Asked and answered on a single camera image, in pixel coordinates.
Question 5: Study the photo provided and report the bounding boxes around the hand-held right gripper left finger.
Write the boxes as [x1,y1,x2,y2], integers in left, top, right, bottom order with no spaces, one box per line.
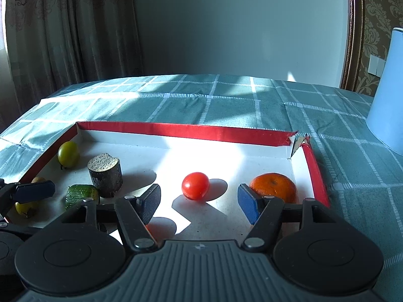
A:
[61,183,162,252]

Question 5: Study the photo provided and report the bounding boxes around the small green tomato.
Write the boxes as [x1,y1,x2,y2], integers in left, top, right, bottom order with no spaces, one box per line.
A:
[57,141,80,169]

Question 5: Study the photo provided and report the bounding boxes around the patterned curtain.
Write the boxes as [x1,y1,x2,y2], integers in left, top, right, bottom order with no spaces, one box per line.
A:
[0,0,144,123]

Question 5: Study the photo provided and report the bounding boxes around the green cucumber piece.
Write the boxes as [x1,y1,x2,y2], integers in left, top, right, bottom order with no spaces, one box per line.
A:
[65,184,100,211]

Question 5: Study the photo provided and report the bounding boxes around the dark wooden wall frame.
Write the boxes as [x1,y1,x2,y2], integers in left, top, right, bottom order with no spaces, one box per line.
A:
[340,0,366,92]

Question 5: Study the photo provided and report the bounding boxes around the white wall switch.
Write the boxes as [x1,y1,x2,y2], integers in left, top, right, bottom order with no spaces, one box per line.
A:
[368,54,386,77]

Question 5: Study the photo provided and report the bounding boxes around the large green tomato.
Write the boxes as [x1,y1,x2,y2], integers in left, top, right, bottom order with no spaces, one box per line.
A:
[15,200,40,219]

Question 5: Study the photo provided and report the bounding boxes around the light blue kettle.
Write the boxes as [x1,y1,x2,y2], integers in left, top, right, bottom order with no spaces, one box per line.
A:
[366,28,403,156]

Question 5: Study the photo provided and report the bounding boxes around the teal checkered tablecloth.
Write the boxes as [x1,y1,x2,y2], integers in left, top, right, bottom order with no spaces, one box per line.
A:
[0,74,403,290]

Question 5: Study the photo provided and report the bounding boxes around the dark eggplant piece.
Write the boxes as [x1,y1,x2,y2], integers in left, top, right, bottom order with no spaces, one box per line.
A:
[87,153,123,198]

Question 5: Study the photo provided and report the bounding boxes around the orange tangerine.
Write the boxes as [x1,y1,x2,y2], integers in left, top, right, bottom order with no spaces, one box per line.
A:
[249,172,298,204]

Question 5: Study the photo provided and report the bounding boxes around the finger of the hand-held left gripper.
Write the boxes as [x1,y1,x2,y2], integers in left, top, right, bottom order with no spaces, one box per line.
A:
[0,216,43,237]
[0,179,56,218]

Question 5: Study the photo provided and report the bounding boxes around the red cardboard box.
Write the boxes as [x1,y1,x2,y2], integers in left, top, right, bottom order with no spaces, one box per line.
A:
[0,121,331,247]

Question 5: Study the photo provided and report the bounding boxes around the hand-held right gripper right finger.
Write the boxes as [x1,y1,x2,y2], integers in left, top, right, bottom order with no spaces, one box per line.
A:
[238,183,339,249]

